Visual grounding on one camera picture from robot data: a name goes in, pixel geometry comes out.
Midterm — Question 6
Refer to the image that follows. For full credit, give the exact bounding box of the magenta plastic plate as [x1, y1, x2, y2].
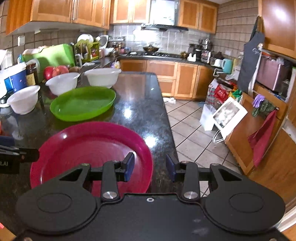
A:
[30, 121, 154, 194]

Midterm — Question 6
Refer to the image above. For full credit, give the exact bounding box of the near white ribbed bowl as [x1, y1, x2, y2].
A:
[7, 85, 41, 115]

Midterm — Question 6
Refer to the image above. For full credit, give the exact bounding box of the white ribbed bowl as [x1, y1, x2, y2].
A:
[7, 85, 41, 115]
[45, 72, 80, 96]
[84, 68, 121, 88]

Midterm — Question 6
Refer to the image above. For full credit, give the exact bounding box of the green plastic plate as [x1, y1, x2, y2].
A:
[50, 86, 116, 122]

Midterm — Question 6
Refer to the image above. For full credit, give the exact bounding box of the middle white ribbed bowl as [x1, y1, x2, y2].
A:
[45, 72, 80, 96]

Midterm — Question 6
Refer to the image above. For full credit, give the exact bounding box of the red hanging cloth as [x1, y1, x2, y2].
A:
[248, 109, 277, 168]

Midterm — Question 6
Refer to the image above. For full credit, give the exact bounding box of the blue paper cup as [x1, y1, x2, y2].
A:
[1, 62, 27, 93]

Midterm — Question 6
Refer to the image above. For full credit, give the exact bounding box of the red apple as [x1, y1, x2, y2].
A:
[43, 66, 55, 81]

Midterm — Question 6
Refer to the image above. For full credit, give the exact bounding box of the dark glass sauce jar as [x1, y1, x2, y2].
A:
[26, 63, 39, 86]

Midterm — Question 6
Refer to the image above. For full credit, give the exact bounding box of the reddish pomegranate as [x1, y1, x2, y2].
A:
[52, 65, 69, 77]

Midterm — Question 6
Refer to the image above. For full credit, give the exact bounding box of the far white ribbed bowl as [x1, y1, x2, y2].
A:
[84, 68, 121, 88]

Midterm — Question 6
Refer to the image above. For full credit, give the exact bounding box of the green cutting board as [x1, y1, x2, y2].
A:
[22, 44, 75, 70]

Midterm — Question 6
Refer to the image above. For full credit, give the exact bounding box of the teal electric kettle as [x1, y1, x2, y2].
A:
[222, 58, 233, 74]

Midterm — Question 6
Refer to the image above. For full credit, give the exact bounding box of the black wok on stove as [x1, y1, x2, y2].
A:
[143, 45, 159, 53]

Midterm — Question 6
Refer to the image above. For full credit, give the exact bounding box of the dark hanging apron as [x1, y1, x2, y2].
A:
[237, 16, 265, 95]

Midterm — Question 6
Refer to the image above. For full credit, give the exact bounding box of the range hood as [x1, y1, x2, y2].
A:
[140, 0, 189, 32]

